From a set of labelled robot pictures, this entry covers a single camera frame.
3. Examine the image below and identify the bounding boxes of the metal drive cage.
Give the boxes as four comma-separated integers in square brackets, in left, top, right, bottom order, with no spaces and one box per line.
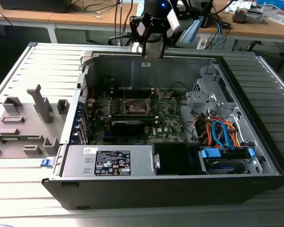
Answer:
[186,65,240,119]

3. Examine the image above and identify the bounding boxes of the blue disk carrier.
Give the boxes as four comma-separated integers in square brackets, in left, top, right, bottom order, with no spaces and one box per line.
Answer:
[198,146,256,175]

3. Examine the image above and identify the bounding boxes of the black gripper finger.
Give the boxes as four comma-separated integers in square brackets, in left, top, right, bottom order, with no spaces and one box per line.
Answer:
[129,13,152,56]
[162,17,178,46]

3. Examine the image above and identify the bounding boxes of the black open pc case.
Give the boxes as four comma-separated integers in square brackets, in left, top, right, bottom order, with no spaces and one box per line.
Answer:
[41,48,284,211]

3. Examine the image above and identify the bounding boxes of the thin black wire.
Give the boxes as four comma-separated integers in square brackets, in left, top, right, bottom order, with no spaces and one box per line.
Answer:
[168,81,189,93]

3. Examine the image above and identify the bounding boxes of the cpu cooler heatsink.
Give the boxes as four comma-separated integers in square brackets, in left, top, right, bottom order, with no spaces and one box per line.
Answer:
[231,6,249,24]

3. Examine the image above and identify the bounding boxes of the silver cpu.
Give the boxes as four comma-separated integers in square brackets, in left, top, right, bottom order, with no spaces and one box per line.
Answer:
[144,33,165,60]

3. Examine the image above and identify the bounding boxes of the blue cardboard box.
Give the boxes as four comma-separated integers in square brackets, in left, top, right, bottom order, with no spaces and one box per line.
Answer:
[257,0,284,9]

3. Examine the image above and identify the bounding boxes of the red and orange wire bundle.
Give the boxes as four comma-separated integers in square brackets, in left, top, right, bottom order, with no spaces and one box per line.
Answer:
[193,114,215,145]

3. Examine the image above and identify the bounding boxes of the white papers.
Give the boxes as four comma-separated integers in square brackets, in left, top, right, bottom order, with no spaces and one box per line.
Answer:
[224,1,254,12]

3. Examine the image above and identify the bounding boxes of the grey parts rack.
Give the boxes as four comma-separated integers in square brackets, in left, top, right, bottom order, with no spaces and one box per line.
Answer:
[0,84,71,159]

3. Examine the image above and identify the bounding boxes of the black usb cable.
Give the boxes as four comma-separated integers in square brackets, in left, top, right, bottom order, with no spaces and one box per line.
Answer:
[113,0,134,47]

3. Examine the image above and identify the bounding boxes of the cpu socket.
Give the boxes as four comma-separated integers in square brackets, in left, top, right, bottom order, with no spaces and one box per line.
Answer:
[123,97,155,117]

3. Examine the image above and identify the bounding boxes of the white power strip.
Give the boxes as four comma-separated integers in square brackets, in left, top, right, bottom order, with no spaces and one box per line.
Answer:
[196,36,208,50]

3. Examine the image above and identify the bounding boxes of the green motherboard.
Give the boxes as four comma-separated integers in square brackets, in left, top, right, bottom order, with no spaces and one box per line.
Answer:
[85,88,187,146]

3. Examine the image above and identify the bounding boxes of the wooden desk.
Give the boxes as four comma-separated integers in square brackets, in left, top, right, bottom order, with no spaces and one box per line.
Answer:
[200,0,284,52]
[0,0,144,44]

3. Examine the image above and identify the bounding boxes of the grey power supply unit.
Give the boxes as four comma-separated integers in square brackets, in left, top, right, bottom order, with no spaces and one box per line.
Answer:
[61,144,160,177]

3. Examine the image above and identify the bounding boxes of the grey metal drive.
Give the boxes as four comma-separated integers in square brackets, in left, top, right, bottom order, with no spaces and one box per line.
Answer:
[247,9,264,24]

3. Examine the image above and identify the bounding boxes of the clear plastic bag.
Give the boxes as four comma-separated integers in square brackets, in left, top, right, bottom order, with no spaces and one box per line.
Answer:
[266,9,284,26]

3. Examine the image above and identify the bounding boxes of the wide black device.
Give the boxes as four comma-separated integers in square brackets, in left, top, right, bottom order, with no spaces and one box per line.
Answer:
[0,0,69,14]

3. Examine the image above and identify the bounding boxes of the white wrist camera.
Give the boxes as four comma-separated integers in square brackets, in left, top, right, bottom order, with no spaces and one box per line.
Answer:
[168,9,181,32]

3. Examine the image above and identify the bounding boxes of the black graphics card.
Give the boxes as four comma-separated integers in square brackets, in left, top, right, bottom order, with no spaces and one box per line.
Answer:
[104,119,146,137]

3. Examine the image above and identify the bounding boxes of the hard disk with blue label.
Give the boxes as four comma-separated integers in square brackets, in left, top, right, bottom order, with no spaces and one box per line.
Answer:
[207,160,248,174]

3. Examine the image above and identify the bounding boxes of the blue flat data cable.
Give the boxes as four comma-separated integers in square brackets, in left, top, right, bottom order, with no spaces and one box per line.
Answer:
[212,120,236,149]

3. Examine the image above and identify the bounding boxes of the tall black box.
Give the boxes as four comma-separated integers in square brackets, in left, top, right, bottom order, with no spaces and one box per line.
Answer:
[200,0,214,28]

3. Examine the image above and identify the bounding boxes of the blue hanging cable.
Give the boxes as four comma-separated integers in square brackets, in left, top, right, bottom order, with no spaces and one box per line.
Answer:
[213,17,225,47]

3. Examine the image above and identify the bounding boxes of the metal socket cover frame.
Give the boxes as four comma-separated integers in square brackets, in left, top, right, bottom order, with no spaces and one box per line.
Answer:
[145,89,162,114]

